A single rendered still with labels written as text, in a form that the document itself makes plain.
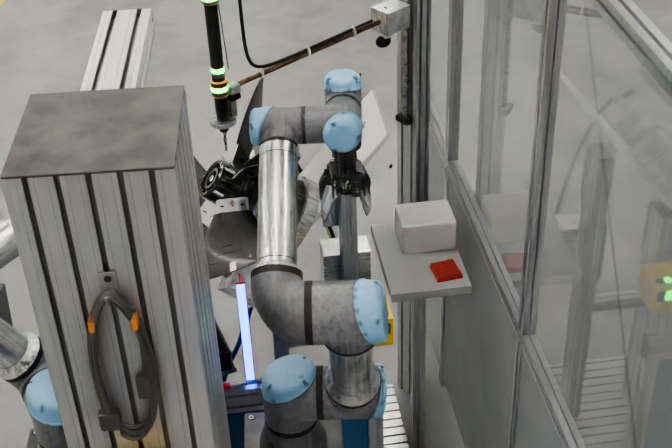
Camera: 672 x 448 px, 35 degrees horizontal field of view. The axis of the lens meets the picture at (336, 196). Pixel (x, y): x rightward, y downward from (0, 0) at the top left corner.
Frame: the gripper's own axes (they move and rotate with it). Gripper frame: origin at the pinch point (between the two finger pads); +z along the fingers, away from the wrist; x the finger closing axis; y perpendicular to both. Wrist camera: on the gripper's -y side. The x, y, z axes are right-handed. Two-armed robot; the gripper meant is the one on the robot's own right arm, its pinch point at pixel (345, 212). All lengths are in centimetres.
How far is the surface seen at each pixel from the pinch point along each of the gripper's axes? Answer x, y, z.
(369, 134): 15, -59, 16
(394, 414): 24, -71, 140
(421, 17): 35, -88, -4
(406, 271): 24, -54, 62
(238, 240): -24, -35, 30
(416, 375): 29, -60, 111
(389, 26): 25, -81, -6
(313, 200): -2, -54, 33
